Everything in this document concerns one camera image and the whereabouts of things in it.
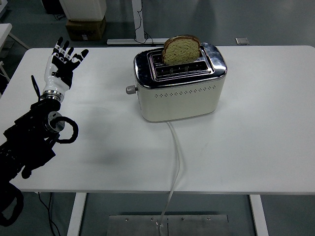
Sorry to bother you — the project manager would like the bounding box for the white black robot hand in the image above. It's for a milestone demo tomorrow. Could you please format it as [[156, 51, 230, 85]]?
[[43, 36, 89, 94]]

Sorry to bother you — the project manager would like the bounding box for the cream chrome two-slot toaster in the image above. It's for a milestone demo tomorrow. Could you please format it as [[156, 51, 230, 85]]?
[[125, 42, 228, 123]]

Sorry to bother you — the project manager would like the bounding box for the brown cardboard box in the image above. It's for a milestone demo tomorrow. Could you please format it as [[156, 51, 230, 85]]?
[[65, 16, 107, 41]]

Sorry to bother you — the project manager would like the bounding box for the white side table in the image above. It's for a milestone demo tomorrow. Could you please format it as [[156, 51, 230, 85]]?
[[0, 23, 32, 59]]

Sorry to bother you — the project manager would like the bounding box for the black box on floor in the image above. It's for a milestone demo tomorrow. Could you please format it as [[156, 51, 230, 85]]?
[[41, 0, 66, 15]]

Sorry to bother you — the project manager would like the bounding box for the white box-shaped appliance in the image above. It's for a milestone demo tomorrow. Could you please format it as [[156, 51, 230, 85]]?
[[59, 0, 108, 21]]

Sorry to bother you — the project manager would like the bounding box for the white T-shaped table stand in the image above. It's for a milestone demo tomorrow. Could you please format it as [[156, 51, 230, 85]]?
[[107, 0, 169, 46]]

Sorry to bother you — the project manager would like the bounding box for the brown bread slice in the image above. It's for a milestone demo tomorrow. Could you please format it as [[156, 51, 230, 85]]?
[[161, 34, 201, 66]]

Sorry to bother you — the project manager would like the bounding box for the white table leg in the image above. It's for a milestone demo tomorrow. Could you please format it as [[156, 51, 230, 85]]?
[[249, 194, 270, 236], [66, 193, 87, 236]]

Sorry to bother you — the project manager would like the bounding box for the grey metal plate with screws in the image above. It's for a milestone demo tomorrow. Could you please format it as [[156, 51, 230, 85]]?
[[108, 214, 229, 236]]

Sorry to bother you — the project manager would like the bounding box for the black cable on stand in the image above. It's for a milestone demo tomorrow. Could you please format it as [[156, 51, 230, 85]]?
[[134, 0, 155, 46]]

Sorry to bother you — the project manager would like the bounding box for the black cable under table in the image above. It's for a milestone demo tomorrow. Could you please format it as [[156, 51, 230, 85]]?
[[36, 191, 61, 236]]

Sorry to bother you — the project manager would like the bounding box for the white toaster power cord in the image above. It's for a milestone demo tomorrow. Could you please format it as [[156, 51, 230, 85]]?
[[157, 121, 184, 236]]

